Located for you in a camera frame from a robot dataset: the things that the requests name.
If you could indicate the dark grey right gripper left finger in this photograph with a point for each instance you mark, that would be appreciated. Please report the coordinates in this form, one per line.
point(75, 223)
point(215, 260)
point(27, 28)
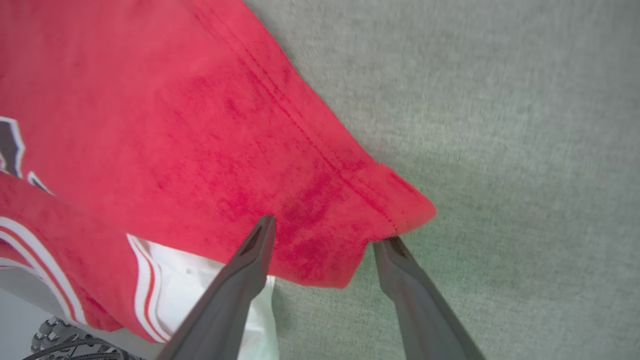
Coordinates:
point(235, 290)

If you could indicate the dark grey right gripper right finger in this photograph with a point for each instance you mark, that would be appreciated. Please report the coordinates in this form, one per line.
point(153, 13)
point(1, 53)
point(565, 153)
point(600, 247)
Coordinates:
point(415, 300)

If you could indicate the red and white garment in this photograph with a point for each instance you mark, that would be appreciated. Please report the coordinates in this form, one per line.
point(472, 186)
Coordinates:
point(150, 115)

